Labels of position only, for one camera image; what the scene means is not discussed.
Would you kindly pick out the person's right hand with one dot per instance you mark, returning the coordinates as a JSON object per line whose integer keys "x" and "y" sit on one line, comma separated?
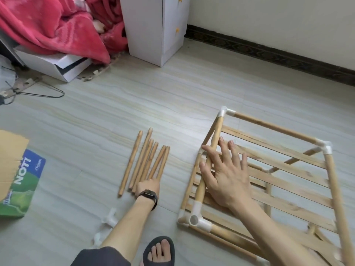
{"x": 222, "y": 177}

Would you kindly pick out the person's left hand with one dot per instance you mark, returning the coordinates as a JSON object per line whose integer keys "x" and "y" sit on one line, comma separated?
{"x": 147, "y": 186}

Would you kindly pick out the pile of wooden dowels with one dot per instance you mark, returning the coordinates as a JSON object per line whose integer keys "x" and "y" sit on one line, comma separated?
{"x": 144, "y": 160}

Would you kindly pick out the single white connector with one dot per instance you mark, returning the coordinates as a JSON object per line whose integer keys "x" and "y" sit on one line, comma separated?
{"x": 199, "y": 221}
{"x": 224, "y": 112}
{"x": 324, "y": 146}
{"x": 182, "y": 216}

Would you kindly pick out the pile of white connectors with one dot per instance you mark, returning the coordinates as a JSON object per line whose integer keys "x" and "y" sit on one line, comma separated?
{"x": 110, "y": 218}

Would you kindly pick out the single wooden stick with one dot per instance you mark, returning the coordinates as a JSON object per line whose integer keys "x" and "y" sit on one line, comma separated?
{"x": 222, "y": 243}
{"x": 238, "y": 235}
{"x": 274, "y": 127}

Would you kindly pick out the person's left forearm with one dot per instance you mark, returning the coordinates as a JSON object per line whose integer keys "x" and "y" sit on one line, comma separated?
{"x": 127, "y": 230}

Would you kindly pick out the person's black sandal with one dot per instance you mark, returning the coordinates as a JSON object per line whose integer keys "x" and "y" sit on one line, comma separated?
{"x": 160, "y": 252}

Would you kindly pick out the black smartwatch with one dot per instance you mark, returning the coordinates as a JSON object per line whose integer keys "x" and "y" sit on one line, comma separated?
{"x": 147, "y": 195}

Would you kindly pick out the green cardboard box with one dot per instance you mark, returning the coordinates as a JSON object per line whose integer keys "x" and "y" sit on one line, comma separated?
{"x": 22, "y": 185}

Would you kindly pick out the flat white box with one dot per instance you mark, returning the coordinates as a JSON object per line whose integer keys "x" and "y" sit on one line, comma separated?
{"x": 52, "y": 63}

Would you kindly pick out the white box cabinet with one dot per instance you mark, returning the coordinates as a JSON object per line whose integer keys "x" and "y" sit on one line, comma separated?
{"x": 158, "y": 25}

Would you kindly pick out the white plastic bag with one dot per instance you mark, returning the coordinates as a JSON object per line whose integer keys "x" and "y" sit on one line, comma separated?
{"x": 5, "y": 74}

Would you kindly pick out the red fleece blanket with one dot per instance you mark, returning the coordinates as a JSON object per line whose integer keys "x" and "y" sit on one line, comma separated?
{"x": 55, "y": 22}

